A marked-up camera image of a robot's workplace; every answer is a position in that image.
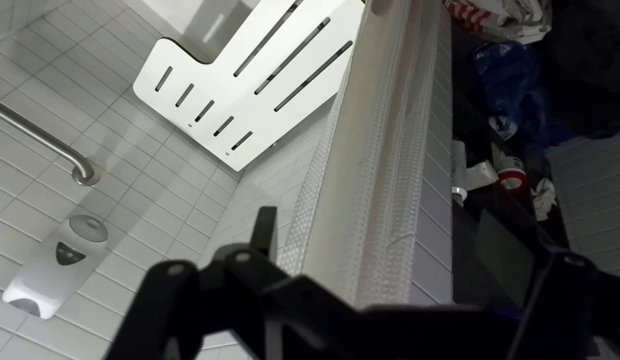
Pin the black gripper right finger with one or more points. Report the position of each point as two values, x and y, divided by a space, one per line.
556 319

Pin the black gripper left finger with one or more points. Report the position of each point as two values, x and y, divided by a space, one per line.
156 321

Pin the white shower curtain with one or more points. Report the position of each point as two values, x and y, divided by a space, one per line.
364 186

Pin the white folding shower seat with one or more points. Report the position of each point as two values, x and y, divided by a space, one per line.
282 62

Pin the white soap dispenser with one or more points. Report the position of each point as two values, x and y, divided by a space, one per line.
59 266

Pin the red white tape roll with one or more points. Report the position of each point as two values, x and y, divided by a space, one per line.
513 181

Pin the horizontal chrome grab bar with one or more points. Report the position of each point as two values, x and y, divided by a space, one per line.
83 169

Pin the blue plastic bag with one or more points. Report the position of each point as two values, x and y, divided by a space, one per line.
508 75

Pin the red white printed bag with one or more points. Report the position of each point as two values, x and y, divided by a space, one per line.
516 21

